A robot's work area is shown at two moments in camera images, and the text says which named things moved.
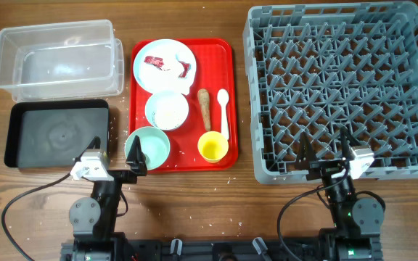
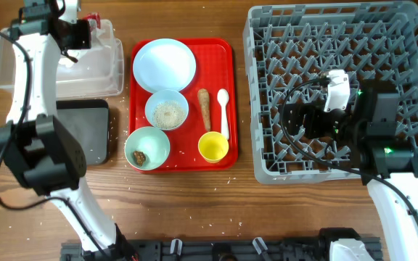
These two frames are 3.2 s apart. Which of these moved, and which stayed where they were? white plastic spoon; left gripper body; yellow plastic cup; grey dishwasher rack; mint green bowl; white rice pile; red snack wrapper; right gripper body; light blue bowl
Moved: red snack wrapper; left gripper body; right gripper body
Stayed: light blue bowl; white plastic spoon; mint green bowl; grey dishwasher rack; white rice pile; yellow plastic cup
